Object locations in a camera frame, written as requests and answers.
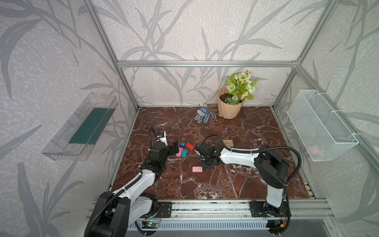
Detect pink block front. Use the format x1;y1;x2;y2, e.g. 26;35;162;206
192;166;203;173

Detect pink block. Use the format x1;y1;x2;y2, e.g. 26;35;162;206
176;148;183;157
192;166;203;173

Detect natural wood block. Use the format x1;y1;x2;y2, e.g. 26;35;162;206
223;140;234;148

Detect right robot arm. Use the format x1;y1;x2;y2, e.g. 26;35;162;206
195;142;302;217

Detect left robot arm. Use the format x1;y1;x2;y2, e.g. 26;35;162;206
84;141;179;237

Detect pink block upright left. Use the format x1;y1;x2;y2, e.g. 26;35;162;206
176;148;183;157

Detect teal block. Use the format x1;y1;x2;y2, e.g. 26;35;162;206
181;149;189;158

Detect red block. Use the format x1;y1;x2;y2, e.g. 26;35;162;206
186;143;195;151

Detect blue white garden glove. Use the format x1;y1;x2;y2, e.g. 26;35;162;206
195;107;215;123

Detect beige flower pot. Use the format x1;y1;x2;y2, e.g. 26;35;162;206
217;87;245;119

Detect small brown rake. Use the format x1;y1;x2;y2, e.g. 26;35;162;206
207;103;218;121

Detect green mat in tray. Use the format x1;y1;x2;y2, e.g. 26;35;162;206
69;108;115;145

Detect left controller board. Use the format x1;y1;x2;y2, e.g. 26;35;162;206
142;220;160;229

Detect green white artificial flowers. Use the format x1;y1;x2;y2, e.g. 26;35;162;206
224;70;259;105

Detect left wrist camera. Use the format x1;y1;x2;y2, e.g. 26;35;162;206
157;131;168;146

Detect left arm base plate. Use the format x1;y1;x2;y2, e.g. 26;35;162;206
147;201;173;218

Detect aluminium front rail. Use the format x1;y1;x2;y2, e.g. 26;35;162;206
85;199;335;221

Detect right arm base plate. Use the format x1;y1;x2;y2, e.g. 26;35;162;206
249;200;292;217

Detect clear plastic wall tray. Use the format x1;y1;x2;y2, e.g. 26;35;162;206
42;92;118;161

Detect aluminium frame crossbar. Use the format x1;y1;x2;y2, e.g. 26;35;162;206
117;61;297;68

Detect right connector wires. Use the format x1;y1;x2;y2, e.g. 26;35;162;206
265;220;289;235

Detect white wire mesh basket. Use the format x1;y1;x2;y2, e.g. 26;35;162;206
287;90;359;162

